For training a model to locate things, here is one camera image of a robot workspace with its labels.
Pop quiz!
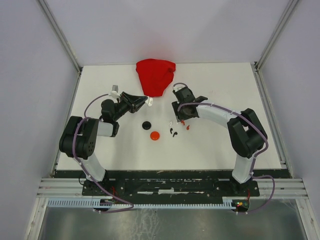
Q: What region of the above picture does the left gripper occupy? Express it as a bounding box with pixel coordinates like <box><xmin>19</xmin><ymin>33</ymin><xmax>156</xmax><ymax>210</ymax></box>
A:
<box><xmin>113</xmin><ymin>91</ymin><xmax>148</xmax><ymax>121</ymax></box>

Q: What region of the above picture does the white earbud charging case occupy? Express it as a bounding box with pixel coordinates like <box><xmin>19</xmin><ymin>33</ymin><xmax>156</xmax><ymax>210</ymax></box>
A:
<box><xmin>145</xmin><ymin>97</ymin><xmax>153</xmax><ymax>107</ymax></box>

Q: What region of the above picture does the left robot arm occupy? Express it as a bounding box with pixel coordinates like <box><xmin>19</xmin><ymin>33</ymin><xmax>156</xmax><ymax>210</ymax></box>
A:
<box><xmin>59</xmin><ymin>92</ymin><xmax>153</xmax><ymax>195</ymax></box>

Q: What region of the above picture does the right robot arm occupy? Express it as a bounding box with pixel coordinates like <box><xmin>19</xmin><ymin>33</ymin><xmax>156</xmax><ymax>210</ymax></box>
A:
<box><xmin>171</xmin><ymin>82</ymin><xmax>269</xmax><ymax>196</ymax></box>

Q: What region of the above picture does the black earbud charging case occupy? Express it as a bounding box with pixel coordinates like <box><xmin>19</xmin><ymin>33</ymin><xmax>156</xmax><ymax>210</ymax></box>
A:
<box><xmin>142</xmin><ymin>121</ymin><xmax>152</xmax><ymax>130</ymax></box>

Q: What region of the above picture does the orange earbud charging case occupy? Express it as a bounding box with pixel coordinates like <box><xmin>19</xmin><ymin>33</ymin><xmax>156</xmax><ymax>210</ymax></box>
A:
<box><xmin>150</xmin><ymin>131</ymin><xmax>160</xmax><ymax>141</ymax></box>

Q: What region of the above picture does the red cloth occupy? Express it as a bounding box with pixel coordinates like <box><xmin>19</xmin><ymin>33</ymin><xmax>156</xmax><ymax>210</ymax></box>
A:
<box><xmin>136</xmin><ymin>58</ymin><xmax>176</xmax><ymax>97</ymax></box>

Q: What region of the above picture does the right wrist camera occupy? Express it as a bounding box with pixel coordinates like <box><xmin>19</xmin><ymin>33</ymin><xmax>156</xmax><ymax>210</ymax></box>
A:
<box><xmin>172</xmin><ymin>82</ymin><xmax>188</xmax><ymax>93</ymax></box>

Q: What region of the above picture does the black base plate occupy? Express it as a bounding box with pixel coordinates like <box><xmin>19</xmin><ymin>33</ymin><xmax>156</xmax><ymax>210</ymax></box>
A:
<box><xmin>82</xmin><ymin>170</ymin><xmax>260</xmax><ymax>204</ymax></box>

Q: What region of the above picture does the white cable duct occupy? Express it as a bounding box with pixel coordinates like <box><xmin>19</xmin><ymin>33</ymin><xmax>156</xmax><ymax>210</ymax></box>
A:
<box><xmin>46</xmin><ymin>197</ymin><xmax>236</xmax><ymax>210</ymax></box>

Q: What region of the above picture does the aluminium front rail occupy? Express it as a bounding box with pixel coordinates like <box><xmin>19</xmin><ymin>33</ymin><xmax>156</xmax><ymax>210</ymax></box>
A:
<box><xmin>36</xmin><ymin>178</ymin><xmax>308</xmax><ymax>200</ymax></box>

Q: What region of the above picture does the left aluminium frame post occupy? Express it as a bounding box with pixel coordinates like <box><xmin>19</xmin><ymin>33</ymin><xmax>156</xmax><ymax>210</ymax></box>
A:
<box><xmin>34</xmin><ymin>0</ymin><xmax>83</xmax><ymax>73</ymax></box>

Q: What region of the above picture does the aluminium frame post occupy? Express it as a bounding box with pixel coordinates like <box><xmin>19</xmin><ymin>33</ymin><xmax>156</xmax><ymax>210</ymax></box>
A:
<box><xmin>254</xmin><ymin>0</ymin><xmax>303</xmax><ymax>71</ymax></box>
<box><xmin>34</xmin><ymin>0</ymin><xmax>83</xmax><ymax>73</ymax></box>

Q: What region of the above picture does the right aluminium frame post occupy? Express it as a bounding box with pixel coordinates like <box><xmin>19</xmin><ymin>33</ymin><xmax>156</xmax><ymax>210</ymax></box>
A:
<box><xmin>254</xmin><ymin>0</ymin><xmax>303</xmax><ymax>71</ymax></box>

